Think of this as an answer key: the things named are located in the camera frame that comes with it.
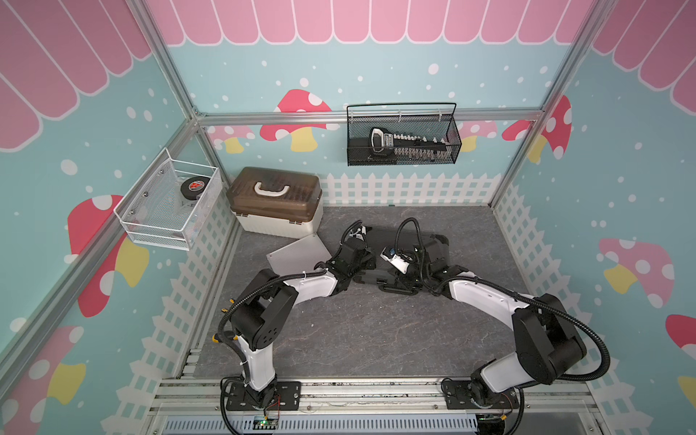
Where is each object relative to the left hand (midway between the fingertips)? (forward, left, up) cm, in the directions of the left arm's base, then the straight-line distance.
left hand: (373, 254), depth 94 cm
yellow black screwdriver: (-28, +49, -7) cm, 56 cm away
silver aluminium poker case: (0, +27, -4) cm, 28 cm away
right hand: (-5, -7, +1) cm, 8 cm away
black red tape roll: (+7, +54, +24) cm, 60 cm away
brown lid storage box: (+12, +32, +12) cm, 36 cm away
